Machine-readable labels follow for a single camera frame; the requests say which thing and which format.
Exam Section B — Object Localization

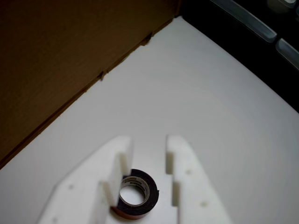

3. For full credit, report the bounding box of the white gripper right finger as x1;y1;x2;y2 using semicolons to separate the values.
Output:
165;134;234;224

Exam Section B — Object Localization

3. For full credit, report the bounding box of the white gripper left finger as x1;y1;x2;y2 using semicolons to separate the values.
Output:
37;136;135;224

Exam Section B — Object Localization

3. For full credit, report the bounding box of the red tape roll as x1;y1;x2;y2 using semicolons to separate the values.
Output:
111;169;160;220

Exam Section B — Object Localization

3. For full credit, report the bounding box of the brown cardboard box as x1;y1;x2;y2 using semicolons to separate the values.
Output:
0;0;183;170

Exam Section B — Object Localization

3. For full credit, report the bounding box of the black keyboard with grey keys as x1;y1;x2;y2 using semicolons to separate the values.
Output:
181;0;299;112

